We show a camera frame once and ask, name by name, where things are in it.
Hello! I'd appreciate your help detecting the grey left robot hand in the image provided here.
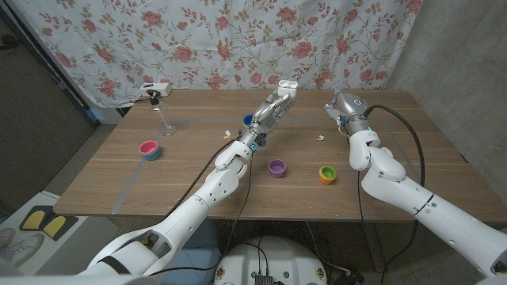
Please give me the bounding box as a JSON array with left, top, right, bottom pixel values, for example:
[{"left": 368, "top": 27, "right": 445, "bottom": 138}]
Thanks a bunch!
[{"left": 238, "top": 89, "right": 297, "bottom": 150}]

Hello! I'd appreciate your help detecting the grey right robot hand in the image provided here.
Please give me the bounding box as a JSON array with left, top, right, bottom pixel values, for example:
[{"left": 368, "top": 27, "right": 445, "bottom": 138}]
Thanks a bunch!
[{"left": 323, "top": 91, "right": 374, "bottom": 136}]

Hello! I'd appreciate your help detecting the white airpods case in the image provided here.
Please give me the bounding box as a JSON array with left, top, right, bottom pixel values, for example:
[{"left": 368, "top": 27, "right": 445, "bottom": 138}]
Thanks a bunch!
[{"left": 276, "top": 79, "right": 299, "bottom": 98}]

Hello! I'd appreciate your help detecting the purple plastic cup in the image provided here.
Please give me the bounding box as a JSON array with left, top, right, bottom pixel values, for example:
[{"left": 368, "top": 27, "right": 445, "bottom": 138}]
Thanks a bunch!
[{"left": 268, "top": 158, "right": 288, "bottom": 179}]

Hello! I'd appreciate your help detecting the teal plastic cup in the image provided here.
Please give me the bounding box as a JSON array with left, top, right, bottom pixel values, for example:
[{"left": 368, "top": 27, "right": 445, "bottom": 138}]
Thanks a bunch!
[{"left": 140, "top": 146, "right": 162, "bottom": 162}]

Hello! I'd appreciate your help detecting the pink plastic cup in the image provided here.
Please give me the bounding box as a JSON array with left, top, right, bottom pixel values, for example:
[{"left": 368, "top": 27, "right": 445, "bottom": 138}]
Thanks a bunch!
[{"left": 138, "top": 140, "right": 159, "bottom": 156}]

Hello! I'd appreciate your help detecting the floral print backdrop cloth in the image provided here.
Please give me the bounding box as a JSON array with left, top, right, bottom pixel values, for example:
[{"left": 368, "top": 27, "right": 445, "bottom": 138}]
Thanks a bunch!
[{"left": 7, "top": 0, "right": 423, "bottom": 108}]

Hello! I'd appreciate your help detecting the white power strip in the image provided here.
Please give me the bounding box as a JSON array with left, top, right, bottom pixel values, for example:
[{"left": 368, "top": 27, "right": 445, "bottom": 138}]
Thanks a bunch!
[{"left": 139, "top": 82, "right": 173, "bottom": 98}]

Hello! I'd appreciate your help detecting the grey table leg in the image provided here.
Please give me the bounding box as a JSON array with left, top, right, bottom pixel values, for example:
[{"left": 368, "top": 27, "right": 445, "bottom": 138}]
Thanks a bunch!
[{"left": 360, "top": 222, "right": 387, "bottom": 273}]

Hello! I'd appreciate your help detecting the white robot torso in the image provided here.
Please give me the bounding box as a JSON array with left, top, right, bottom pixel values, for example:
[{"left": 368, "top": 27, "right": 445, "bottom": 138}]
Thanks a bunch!
[{"left": 213, "top": 236, "right": 329, "bottom": 285}]

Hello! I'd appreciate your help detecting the black power adapter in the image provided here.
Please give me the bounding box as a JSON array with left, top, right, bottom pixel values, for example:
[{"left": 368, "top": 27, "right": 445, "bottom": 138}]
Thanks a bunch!
[{"left": 336, "top": 268, "right": 365, "bottom": 285}]

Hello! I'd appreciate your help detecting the white floor mat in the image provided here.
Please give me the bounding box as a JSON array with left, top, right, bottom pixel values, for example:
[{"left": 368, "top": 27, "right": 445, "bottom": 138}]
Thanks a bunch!
[{"left": 0, "top": 190, "right": 120, "bottom": 277}]

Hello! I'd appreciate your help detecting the black slipper yellow insole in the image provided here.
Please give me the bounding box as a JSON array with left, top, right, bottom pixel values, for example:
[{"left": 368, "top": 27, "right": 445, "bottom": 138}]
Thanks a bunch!
[
  {"left": 41, "top": 213, "right": 78, "bottom": 241},
  {"left": 19, "top": 205, "right": 51, "bottom": 231}
]

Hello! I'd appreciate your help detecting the white sneaker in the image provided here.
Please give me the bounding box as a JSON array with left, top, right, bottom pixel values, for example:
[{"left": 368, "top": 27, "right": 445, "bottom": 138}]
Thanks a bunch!
[
  {"left": 7, "top": 233, "right": 45, "bottom": 270},
  {"left": 0, "top": 227, "right": 17, "bottom": 251}
]

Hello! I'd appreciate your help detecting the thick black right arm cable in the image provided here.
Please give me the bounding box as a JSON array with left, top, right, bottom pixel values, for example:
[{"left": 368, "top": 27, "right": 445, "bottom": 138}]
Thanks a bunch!
[{"left": 363, "top": 104, "right": 426, "bottom": 285}]

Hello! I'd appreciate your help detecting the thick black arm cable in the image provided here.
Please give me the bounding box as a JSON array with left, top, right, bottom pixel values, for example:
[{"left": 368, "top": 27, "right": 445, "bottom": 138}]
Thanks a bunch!
[
  {"left": 363, "top": 104, "right": 426, "bottom": 285},
  {"left": 165, "top": 136, "right": 241, "bottom": 218}
]

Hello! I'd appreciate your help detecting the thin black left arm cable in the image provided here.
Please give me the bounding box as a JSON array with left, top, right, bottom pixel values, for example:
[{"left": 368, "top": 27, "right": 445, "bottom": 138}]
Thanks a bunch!
[{"left": 148, "top": 158, "right": 254, "bottom": 277}]

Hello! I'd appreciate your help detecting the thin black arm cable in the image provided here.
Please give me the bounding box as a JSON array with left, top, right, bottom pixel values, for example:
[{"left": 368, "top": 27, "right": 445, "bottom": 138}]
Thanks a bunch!
[
  {"left": 148, "top": 158, "right": 254, "bottom": 277},
  {"left": 356, "top": 169, "right": 368, "bottom": 237}
]

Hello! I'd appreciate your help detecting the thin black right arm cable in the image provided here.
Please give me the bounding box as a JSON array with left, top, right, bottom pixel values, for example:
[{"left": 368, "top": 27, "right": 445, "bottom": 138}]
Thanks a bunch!
[{"left": 356, "top": 169, "right": 368, "bottom": 237}]

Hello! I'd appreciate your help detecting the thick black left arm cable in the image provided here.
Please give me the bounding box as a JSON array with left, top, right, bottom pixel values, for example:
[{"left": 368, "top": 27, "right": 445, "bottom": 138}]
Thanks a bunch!
[{"left": 165, "top": 136, "right": 241, "bottom": 218}]

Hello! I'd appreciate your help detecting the black torso cable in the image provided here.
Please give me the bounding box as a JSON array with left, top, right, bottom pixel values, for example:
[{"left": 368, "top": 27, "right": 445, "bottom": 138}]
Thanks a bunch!
[{"left": 237, "top": 236, "right": 271, "bottom": 276}]

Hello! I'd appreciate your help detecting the white floor cable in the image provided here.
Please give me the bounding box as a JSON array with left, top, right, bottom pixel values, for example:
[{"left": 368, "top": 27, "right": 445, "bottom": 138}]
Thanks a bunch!
[{"left": 304, "top": 221, "right": 353, "bottom": 275}]

